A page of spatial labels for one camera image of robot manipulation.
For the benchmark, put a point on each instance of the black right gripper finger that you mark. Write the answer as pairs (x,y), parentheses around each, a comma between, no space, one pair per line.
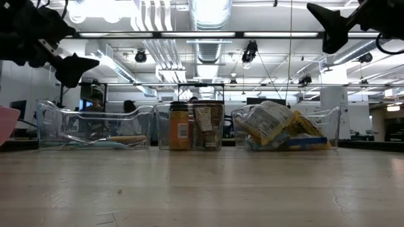
(331,26)

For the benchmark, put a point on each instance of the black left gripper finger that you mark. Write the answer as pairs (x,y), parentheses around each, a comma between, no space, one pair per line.
(74,69)

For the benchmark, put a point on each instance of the iridescent purple teal spoon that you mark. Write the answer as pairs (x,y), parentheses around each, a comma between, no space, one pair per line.
(79,146)

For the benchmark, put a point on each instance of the clear plastic bin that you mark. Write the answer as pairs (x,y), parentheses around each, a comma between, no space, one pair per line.
(139,123)
(162,126)
(331,126)

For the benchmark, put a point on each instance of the yellow ramen noodle pack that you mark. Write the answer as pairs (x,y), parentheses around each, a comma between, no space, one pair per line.
(265,121)
(304,126)

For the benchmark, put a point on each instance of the blue white ramen pack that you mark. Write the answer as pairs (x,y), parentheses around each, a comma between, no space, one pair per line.
(309,142)

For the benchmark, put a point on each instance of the orange spice bottle black cap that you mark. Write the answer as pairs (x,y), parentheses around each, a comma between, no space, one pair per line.
(179,129)

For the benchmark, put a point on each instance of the brown spice jar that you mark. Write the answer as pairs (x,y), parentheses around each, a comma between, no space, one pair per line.
(210,126)

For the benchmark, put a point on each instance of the monitor with blue screen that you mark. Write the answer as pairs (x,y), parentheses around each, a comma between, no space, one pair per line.
(84,103)

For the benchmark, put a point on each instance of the person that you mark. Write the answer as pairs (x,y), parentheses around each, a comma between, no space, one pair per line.
(129,106)
(96,104)

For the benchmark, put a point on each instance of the black ceiling spotlight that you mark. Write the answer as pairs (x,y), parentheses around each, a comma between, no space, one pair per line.
(140,56)
(305,80)
(365,57)
(249,52)

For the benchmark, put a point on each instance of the pink bowl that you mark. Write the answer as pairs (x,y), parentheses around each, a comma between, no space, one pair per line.
(8,123)

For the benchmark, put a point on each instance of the glowing white lamp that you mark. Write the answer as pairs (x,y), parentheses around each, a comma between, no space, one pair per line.
(393,108)

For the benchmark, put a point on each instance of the black monitor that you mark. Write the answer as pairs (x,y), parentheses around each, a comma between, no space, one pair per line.
(252,101)

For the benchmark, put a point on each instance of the black overhead light bar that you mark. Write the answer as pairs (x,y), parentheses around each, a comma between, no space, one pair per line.
(205,34)

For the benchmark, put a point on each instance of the black wall screen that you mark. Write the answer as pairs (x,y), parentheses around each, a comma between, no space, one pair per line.
(19,108)

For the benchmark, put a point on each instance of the silver ceiling air duct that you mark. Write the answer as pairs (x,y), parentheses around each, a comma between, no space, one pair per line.
(210,15)

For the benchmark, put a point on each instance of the black aluminium table frame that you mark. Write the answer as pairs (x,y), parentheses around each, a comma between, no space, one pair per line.
(369,146)

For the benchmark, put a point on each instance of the black metal stand frame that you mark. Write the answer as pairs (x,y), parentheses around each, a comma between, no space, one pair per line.
(200,84)

